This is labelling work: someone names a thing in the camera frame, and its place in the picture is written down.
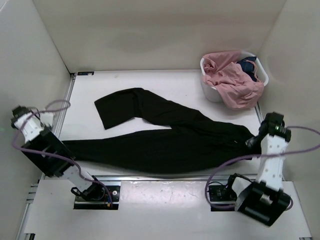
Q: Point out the pink trousers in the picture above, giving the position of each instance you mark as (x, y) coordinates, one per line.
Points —
(237, 90)

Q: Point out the navy garment in basket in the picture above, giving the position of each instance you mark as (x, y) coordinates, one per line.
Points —
(249, 66)

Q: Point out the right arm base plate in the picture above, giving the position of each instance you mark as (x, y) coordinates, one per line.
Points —
(222, 196)

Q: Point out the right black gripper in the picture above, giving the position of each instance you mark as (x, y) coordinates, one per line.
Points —
(250, 143)

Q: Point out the black trousers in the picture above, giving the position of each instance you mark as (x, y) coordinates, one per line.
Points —
(186, 141)

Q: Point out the white laundry basket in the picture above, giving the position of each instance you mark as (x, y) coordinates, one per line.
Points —
(211, 93)

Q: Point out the dark label sticker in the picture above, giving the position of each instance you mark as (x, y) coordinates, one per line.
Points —
(85, 73)

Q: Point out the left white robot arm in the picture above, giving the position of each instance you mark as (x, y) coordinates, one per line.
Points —
(50, 155)

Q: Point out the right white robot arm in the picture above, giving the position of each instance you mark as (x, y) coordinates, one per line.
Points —
(263, 199)

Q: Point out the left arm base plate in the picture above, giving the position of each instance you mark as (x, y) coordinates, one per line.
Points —
(101, 202)

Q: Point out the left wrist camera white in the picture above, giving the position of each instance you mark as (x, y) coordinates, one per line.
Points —
(47, 119)

